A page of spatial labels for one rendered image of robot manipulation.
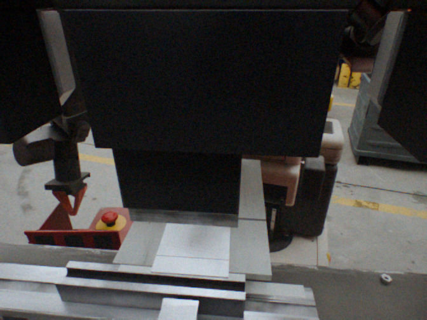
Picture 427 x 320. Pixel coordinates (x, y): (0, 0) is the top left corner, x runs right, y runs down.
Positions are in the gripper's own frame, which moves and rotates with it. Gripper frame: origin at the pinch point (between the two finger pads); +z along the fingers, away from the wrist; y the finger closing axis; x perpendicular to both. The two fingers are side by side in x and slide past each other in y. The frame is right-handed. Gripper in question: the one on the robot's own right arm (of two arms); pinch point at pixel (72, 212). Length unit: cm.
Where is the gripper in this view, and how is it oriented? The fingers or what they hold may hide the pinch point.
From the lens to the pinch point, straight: 80.0
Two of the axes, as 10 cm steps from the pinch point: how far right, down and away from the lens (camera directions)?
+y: 0.0, 2.5, -9.7
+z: -0.1, 9.7, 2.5
